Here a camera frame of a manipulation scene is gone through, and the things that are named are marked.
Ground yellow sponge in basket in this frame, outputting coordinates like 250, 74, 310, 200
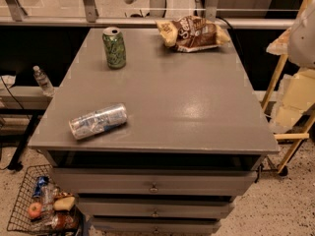
53, 197, 75, 211

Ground black wire basket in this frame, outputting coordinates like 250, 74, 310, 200
7, 164, 83, 236

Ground brown chip bag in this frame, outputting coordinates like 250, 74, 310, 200
156, 16, 230, 53

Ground black cable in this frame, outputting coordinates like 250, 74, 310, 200
0, 75, 37, 123

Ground red apple in basket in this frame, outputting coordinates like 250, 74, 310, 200
28, 203, 42, 219

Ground grey side bench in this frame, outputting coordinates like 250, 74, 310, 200
0, 87, 51, 171

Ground clear plastic water bottle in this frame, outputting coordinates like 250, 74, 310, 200
33, 66, 54, 97

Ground metal railing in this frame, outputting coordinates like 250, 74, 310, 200
1, 0, 297, 30

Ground blue can in basket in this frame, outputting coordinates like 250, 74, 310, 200
32, 176, 49, 198

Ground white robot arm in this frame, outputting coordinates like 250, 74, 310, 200
287, 0, 315, 69

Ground green soda can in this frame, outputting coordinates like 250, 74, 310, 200
102, 27, 126, 69

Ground silver blue redbull can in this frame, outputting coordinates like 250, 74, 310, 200
69, 103, 128, 140

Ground grey drawer cabinet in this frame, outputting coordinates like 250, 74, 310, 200
30, 29, 279, 236

